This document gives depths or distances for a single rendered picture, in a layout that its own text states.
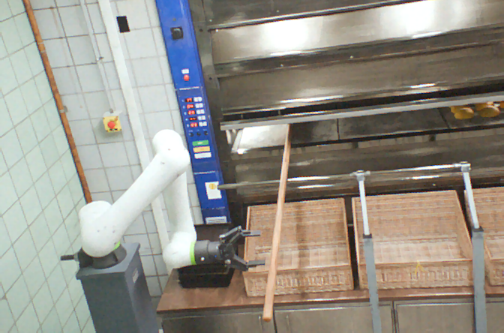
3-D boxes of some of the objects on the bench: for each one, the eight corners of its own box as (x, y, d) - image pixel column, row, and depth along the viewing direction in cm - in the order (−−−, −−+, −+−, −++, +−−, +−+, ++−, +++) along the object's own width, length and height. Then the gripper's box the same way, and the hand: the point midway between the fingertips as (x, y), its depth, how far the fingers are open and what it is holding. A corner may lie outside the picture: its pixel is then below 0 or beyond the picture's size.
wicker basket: (355, 238, 343) (350, 196, 333) (457, 232, 334) (456, 188, 324) (359, 291, 299) (353, 244, 288) (479, 287, 290) (478, 238, 279)
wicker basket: (253, 245, 352) (247, 205, 341) (349, 238, 344) (344, 196, 333) (245, 298, 307) (237, 253, 296) (355, 291, 300) (349, 244, 289)
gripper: (206, 220, 237) (259, 215, 234) (217, 271, 246) (268, 268, 243) (203, 229, 230) (257, 226, 227) (214, 283, 240) (266, 280, 236)
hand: (259, 247), depth 235 cm, fingers open, 13 cm apart
